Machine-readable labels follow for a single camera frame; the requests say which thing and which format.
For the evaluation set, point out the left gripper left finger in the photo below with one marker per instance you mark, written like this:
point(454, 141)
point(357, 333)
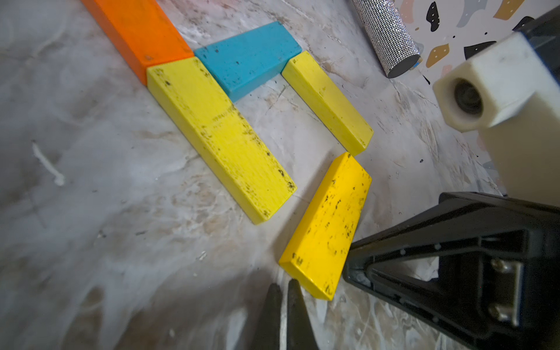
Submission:
point(267, 334)

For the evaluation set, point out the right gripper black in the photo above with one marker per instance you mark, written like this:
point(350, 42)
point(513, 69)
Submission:
point(499, 271)

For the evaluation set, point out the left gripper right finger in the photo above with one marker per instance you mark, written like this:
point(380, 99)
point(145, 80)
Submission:
point(300, 334)

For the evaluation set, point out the yellow block front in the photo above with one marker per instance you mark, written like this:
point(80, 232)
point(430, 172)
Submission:
point(316, 254)

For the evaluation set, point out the yellow block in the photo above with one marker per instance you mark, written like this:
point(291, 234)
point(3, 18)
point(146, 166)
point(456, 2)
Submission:
point(316, 254)
point(327, 101)

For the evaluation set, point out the yellow-green block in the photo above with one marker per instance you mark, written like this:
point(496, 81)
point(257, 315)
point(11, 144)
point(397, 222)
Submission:
point(213, 125)

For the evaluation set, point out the teal block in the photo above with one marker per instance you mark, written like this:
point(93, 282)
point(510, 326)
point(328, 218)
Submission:
point(244, 62)

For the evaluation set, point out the glitter tube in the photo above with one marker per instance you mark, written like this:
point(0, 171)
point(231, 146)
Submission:
point(395, 49)

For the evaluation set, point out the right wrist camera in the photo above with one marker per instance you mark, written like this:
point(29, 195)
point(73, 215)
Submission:
point(509, 93)

